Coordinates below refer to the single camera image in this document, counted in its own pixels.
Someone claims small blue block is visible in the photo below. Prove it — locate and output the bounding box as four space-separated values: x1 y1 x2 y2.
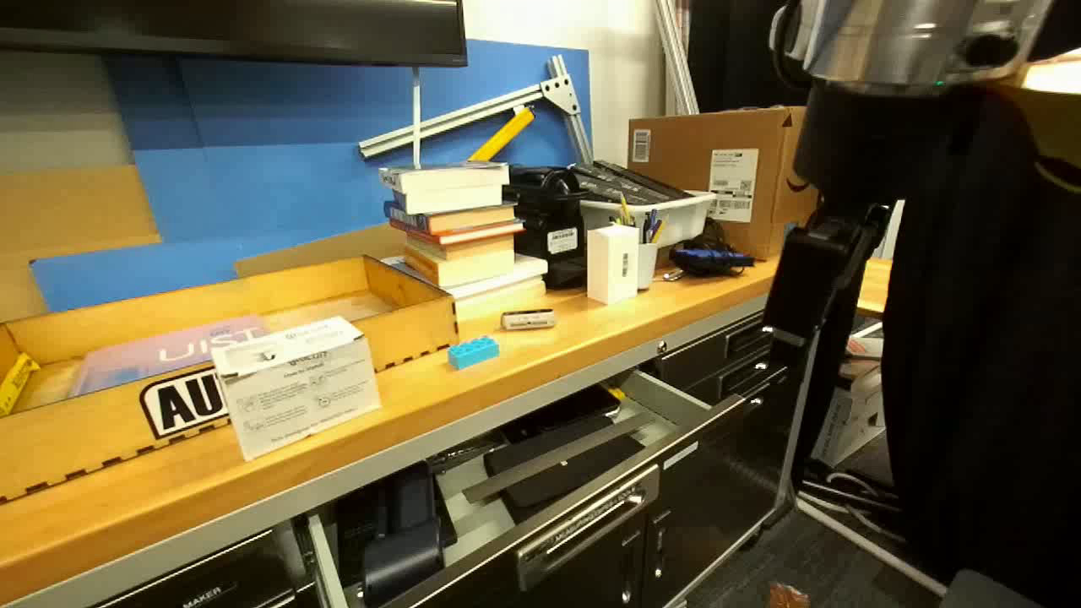
449 338 501 371

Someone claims black cabinet drawer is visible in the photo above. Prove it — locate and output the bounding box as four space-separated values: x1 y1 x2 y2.
312 371 769 608
648 319 765 390

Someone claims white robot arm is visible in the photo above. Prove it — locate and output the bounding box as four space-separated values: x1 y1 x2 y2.
765 0 1055 94

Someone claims small silver metal object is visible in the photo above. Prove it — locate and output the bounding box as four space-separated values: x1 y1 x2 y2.
501 309 557 332

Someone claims black device with label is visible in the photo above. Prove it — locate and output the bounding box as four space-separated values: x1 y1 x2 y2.
511 165 583 291

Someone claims white rectangular box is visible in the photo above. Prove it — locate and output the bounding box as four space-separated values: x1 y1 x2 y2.
588 226 638 303

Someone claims stack of books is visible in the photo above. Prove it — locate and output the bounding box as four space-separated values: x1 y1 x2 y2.
383 161 548 322

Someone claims white plastic bin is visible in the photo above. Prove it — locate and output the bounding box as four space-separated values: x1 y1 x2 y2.
571 161 717 248

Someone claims yellow bar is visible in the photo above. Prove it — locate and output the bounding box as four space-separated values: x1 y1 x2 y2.
470 106 532 161

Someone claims cardboard shipping box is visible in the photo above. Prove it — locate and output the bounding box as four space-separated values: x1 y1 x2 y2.
628 106 817 259

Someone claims white paper box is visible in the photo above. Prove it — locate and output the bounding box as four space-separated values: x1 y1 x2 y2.
214 319 383 461

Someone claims black monitor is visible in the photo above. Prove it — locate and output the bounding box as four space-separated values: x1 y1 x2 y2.
0 0 467 68

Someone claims pink booklet in tray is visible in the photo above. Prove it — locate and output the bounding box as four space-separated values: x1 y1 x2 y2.
70 319 268 396

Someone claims wooden laser-cut tray box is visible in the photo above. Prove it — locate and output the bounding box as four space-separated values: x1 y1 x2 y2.
0 258 459 505

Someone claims blue pouch with cables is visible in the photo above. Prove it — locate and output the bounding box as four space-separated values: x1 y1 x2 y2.
670 244 749 276

